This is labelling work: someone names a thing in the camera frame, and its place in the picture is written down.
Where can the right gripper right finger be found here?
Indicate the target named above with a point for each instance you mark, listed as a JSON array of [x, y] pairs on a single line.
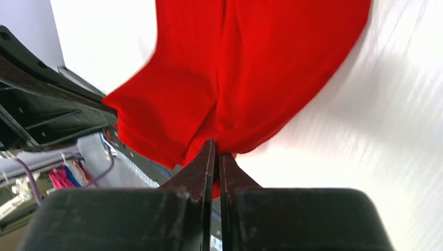
[[257, 218]]

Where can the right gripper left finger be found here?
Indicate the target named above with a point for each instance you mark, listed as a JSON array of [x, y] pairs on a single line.
[[174, 216]]

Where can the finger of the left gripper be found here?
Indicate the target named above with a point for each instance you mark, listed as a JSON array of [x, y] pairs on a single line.
[[41, 110]]

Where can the red t shirt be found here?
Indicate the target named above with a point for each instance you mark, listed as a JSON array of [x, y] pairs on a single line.
[[233, 71]]

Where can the white slotted cable duct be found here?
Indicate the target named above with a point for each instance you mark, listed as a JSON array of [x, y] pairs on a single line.
[[133, 176]]

